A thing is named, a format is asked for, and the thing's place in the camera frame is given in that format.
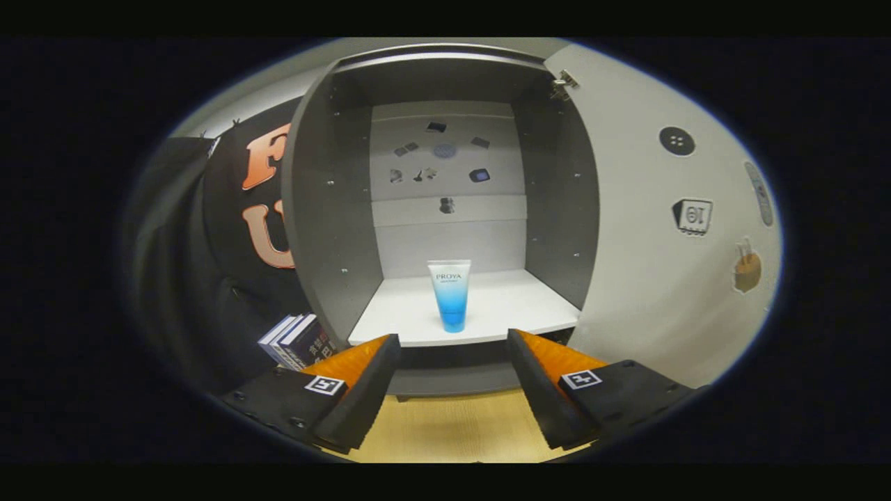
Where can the black backdrop cloth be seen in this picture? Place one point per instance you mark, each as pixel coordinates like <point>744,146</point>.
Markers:
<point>209,292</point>

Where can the blue and white tube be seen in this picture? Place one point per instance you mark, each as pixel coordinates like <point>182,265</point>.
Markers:
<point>452,306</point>

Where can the white cabinet shelf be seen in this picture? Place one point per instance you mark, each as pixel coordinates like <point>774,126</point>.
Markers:
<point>501,306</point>

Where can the light spine book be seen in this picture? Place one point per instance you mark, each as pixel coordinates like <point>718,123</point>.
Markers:
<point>277,339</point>

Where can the grey cabinet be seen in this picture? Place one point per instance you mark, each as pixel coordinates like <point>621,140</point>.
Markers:
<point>327,229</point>

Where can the white cabinet door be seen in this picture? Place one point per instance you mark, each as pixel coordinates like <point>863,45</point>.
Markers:
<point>640,278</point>

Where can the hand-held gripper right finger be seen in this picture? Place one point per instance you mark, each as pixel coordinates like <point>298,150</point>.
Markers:
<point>536,390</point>

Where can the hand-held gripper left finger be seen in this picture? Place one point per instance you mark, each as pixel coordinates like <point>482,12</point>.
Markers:
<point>365,390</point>

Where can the dark cover book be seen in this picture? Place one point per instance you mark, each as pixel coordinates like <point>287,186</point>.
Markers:
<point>313,341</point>

